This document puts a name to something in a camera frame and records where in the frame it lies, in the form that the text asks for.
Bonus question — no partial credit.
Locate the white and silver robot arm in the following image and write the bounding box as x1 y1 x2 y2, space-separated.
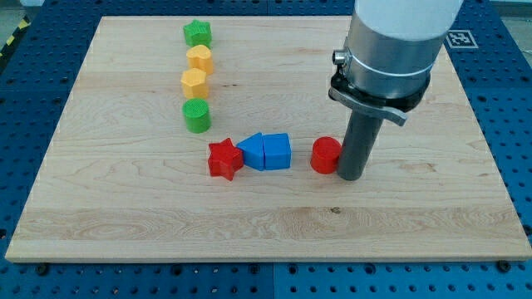
328 0 463 125

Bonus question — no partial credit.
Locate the blue triangle block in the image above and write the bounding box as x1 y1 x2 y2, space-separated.
237 132 264 171

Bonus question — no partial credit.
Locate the red star block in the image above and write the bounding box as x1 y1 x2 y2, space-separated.
208 138 244 181

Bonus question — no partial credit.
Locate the green star block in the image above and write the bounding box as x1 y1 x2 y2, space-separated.
183 19 212 48

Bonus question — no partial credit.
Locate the blue cube block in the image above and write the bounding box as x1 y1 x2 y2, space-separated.
263 133 292 170

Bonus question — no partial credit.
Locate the red cylinder block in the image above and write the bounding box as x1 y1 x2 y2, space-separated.
310 136 341 174

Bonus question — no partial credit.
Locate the green cylinder block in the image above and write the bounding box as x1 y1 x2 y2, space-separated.
182 98 211 134

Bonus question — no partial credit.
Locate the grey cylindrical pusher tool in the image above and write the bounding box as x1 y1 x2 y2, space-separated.
337 111 382 181

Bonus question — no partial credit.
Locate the yellow hexagon block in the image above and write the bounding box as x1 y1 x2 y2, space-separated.
180 68 209 99

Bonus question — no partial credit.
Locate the yellow heart block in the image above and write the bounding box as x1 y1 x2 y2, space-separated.
186 45 214 75

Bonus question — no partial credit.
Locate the wooden board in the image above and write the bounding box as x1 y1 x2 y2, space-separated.
6 17 531 263

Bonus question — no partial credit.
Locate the white fiducial marker tag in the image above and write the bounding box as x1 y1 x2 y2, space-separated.
446 29 478 49

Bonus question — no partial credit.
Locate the black board clamp left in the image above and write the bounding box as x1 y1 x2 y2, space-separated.
35 263 49 277

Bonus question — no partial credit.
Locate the black board clamp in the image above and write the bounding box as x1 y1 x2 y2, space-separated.
496 260 512 273
35 263 49 277

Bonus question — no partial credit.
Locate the black board clamp right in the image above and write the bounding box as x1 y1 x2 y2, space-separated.
496 260 512 273

